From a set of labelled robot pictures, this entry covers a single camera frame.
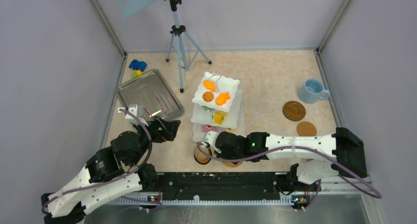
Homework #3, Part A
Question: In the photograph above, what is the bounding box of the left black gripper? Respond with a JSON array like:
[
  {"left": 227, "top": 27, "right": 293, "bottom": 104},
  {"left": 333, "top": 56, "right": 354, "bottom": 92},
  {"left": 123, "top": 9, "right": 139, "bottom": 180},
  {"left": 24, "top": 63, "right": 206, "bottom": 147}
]
[{"left": 129, "top": 115, "right": 181, "bottom": 167}]

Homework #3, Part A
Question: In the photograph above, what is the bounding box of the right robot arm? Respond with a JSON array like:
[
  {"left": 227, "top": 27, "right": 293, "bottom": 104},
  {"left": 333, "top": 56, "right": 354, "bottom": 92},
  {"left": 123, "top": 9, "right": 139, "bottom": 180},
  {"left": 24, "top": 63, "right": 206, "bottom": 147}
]
[{"left": 203, "top": 128, "right": 367, "bottom": 191}]

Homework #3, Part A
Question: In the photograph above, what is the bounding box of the yellow white cake toy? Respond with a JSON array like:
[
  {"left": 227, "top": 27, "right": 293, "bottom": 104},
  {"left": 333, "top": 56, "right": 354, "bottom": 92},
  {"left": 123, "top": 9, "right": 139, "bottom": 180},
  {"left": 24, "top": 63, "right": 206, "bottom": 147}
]
[{"left": 225, "top": 128, "right": 237, "bottom": 133}]

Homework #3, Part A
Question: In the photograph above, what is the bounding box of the small orange-rimmed mug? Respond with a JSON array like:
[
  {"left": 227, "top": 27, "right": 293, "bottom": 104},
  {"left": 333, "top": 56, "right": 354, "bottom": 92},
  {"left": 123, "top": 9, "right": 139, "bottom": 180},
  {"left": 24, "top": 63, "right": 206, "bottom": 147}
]
[{"left": 194, "top": 143, "right": 212, "bottom": 159}]

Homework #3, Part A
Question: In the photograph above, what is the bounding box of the plain brown round coaster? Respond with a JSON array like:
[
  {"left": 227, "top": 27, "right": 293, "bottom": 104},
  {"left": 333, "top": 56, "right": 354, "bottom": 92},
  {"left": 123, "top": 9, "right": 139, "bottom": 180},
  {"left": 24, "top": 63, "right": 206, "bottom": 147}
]
[{"left": 296, "top": 121, "right": 317, "bottom": 136}]

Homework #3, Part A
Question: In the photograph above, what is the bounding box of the green swirl roll cake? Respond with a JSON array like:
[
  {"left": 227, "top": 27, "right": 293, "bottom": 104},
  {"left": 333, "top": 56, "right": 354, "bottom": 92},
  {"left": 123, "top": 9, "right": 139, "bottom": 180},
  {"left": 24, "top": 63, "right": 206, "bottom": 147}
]
[{"left": 202, "top": 106, "right": 213, "bottom": 112}]

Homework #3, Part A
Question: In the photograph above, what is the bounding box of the yellow cake slice toy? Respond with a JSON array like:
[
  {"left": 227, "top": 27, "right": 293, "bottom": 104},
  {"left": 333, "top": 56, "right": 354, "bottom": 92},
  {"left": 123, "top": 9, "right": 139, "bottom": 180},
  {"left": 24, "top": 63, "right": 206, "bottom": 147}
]
[{"left": 212, "top": 111, "right": 227, "bottom": 125}]

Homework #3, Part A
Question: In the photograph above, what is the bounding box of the dark wooden round saucer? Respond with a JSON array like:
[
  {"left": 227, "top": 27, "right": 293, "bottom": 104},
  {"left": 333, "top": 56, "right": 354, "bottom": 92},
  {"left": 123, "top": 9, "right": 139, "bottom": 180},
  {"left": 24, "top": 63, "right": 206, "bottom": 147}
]
[{"left": 282, "top": 101, "right": 306, "bottom": 122}]

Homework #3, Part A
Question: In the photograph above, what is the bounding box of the light blue ceramic cup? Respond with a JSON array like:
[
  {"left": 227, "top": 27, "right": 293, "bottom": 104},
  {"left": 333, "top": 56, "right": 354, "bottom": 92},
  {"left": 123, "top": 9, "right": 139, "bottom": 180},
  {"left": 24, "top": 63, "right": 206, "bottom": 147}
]
[{"left": 297, "top": 79, "right": 330, "bottom": 104}]

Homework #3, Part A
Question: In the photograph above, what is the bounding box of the orange round pastry toy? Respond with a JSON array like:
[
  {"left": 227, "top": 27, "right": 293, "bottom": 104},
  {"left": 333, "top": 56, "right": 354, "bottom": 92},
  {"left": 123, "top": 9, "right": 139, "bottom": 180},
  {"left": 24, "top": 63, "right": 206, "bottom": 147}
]
[{"left": 202, "top": 92, "right": 214, "bottom": 102}]

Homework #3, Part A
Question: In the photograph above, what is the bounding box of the black orange round coaster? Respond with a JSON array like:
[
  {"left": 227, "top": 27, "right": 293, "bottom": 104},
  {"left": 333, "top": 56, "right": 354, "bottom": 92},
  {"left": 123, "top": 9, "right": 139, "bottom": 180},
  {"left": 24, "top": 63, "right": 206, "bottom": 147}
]
[{"left": 194, "top": 157, "right": 211, "bottom": 165}]

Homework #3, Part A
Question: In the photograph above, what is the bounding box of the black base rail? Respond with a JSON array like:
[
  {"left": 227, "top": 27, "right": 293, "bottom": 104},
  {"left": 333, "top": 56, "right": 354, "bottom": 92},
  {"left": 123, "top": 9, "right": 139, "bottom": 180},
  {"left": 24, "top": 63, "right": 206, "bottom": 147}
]
[{"left": 127, "top": 172, "right": 310, "bottom": 207}]

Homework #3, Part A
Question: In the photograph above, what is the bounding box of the metal baking tray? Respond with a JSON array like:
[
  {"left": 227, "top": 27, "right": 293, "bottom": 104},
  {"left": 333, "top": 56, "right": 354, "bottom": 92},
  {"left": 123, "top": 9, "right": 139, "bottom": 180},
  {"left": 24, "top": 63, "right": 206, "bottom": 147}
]
[{"left": 118, "top": 69, "right": 184, "bottom": 121}]

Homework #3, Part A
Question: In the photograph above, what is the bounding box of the pink cake toy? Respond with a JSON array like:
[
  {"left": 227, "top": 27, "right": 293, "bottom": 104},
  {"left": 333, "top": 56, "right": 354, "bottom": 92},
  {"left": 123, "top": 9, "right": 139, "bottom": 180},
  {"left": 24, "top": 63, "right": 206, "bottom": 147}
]
[{"left": 201, "top": 125, "right": 217, "bottom": 133}]

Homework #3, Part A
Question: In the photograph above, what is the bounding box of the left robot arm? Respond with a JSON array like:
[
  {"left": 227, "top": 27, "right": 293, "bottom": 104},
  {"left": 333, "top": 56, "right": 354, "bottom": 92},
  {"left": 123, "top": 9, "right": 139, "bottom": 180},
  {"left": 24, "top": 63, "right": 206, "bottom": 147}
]
[{"left": 41, "top": 117, "right": 181, "bottom": 224}]

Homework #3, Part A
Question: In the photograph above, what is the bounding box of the white three-tier serving stand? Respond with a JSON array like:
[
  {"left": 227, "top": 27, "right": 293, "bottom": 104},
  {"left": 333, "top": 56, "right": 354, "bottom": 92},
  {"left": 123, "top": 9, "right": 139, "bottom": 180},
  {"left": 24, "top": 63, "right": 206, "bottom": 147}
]
[{"left": 191, "top": 72, "right": 245, "bottom": 142}]

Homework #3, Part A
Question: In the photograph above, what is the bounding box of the green yellow block toy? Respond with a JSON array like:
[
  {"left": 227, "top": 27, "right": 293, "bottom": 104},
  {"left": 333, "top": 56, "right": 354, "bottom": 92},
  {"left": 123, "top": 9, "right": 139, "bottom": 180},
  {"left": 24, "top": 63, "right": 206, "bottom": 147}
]
[{"left": 131, "top": 70, "right": 143, "bottom": 79}]

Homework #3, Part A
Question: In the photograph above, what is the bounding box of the light blue tripod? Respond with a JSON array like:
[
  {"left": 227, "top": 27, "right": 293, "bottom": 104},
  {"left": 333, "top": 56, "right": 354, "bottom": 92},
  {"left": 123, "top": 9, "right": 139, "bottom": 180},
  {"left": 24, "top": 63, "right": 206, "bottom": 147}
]
[{"left": 164, "top": 0, "right": 212, "bottom": 93}]

